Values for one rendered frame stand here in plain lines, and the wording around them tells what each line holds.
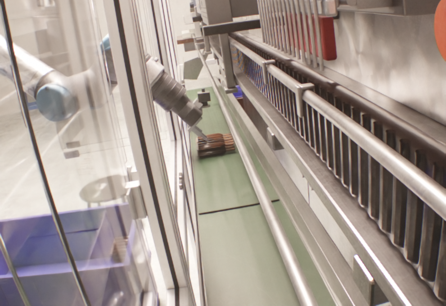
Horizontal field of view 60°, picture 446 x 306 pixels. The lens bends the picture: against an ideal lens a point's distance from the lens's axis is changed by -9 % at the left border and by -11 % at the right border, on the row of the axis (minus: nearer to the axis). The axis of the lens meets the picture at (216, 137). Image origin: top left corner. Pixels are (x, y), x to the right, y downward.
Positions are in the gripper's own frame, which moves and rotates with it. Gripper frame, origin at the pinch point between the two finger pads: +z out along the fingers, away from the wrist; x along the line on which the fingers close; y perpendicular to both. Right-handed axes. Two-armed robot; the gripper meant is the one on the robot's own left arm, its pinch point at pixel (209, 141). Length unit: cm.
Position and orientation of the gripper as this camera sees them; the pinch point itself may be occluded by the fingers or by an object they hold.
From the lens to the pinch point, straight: 109.3
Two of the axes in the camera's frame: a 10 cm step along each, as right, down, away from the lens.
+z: 7.5, 6.3, 2.2
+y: 6.6, -7.3, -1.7
